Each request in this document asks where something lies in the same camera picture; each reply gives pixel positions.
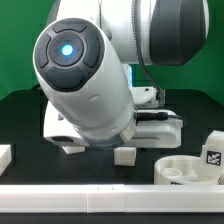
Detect white left rail block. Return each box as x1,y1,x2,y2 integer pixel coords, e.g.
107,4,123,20
0,145,12,176

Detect white round stool seat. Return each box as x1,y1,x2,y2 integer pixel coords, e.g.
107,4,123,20
154,155,221,185

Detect white front rail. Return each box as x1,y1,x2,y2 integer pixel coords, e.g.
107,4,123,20
0,185,224,213

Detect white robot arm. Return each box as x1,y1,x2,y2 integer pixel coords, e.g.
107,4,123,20
33,0,209,148

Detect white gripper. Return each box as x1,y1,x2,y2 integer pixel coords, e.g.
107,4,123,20
43,100,183,149

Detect black cables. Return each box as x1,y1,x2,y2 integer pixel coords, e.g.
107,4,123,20
131,0,184,122

